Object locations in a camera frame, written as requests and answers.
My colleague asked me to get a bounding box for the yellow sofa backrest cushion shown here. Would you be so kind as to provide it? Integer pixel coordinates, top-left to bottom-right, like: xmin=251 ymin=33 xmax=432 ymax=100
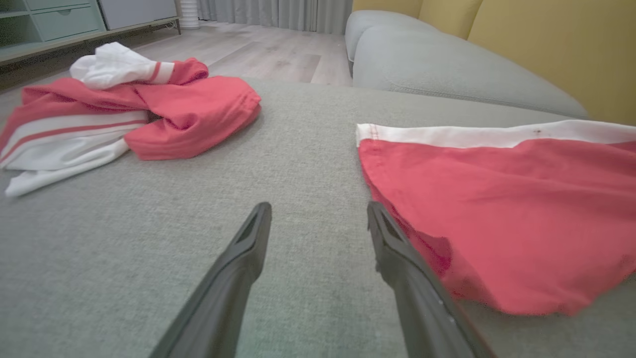
xmin=467 ymin=0 xmax=636 ymax=126
xmin=419 ymin=0 xmax=483 ymax=40
xmin=352 ymin=0 xmax=424 ymax=19

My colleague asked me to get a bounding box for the red garment with white hem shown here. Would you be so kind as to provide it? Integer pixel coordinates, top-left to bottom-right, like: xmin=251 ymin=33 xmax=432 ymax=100
xmin=356 ymin=119 xmax=636 ymax=317

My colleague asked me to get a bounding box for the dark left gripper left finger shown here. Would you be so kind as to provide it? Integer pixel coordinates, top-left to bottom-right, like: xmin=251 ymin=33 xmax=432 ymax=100
xmin=149 ymin=201 xmax=273 ymax=358

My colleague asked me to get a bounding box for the grey fabric sofa cushion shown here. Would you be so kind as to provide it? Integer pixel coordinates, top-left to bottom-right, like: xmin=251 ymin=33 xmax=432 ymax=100
xmin=344 ymin=10 xmax=440 ymax=63
xmin=352 ymin=25 xmax=590 ymax=121

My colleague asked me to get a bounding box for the pale green low cabinet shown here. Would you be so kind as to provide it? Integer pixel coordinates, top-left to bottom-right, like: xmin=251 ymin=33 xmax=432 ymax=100
xmin=0 ymin=0 xmax=182 ymax=66

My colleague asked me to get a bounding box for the grey curtain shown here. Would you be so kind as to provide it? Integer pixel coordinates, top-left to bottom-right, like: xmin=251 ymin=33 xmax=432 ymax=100
xmin=198 ymin=0 xmax=354 ymax=35

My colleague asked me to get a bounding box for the red white striped garment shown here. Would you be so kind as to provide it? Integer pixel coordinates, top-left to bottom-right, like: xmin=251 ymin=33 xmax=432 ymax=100
xmin=0 ymin=42 xmax=262 ymax=198

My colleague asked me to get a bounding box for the white ribbed cylinder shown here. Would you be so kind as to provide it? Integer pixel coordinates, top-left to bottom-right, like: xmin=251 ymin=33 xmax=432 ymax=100
xmin=178 ymin=0 xmax=200 ymax=30

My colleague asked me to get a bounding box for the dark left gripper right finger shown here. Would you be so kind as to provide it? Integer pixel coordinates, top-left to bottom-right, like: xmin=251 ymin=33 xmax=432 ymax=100
xmin=367 ymin=201 xmax=497 ymax=358

